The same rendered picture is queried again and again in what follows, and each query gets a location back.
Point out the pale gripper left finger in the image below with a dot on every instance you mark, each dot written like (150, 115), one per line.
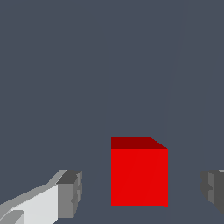
(43, 201)

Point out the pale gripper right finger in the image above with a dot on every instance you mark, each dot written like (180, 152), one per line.
(215, 186)

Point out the red cube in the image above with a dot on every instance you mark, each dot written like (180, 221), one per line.
(139, 176)

